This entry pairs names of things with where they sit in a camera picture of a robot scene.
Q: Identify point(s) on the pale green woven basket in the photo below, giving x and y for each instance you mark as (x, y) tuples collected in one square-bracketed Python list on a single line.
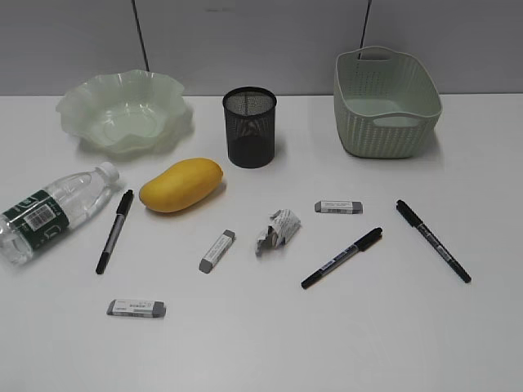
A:
[(385, 103)]

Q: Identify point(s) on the pale green wavy plate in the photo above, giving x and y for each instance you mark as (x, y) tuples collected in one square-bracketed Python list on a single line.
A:
[(124, 113)]

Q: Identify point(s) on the yellow mango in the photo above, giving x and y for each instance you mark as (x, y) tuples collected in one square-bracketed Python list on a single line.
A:
[(182, 185)]

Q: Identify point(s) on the grey white eraser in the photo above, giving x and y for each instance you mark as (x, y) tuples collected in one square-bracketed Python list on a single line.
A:
[(338, 207), (136, 308), (216, 251)]

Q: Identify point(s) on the grey white eraser right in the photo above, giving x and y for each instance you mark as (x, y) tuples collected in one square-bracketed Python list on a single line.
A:
[(338, 207)]

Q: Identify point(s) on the black mesh pen holder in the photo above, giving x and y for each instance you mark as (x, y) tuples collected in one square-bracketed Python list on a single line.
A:
[(250, 126)]

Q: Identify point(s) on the clear water bottle green label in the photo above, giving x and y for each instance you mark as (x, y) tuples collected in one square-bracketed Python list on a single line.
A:
[(56, 209)]

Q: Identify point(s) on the black marker pen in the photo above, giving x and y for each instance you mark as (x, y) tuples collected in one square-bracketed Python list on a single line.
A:
[(415, 221), (360, 245), (120, 217)]

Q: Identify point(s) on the waste paper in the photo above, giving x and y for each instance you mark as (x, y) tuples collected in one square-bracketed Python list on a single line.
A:
[(283, 224)]

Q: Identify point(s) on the grey white eraser front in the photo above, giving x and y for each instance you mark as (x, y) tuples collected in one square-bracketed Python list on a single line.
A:
[(136, 308)]

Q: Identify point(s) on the grey white eraser centre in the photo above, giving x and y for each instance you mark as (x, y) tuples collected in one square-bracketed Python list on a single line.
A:
[(216, 251)]

